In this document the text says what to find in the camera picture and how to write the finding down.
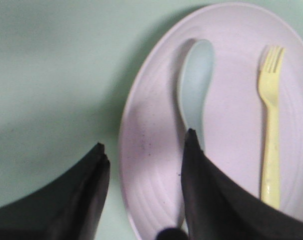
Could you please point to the white round plate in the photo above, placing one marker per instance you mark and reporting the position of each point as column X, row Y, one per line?
column 152, row 134

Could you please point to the pale green spoon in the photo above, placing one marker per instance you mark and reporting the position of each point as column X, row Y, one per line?
column 193, row 84

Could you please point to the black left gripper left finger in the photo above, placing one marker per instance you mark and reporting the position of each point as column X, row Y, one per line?
column 69, row 208

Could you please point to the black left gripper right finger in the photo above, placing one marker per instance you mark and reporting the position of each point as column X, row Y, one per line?
column 217, row 208

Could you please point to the light green serving tray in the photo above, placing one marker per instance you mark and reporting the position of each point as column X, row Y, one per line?
column 67, row 68

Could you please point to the yellow plastic fork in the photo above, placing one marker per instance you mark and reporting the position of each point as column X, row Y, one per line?
column 268, row 89

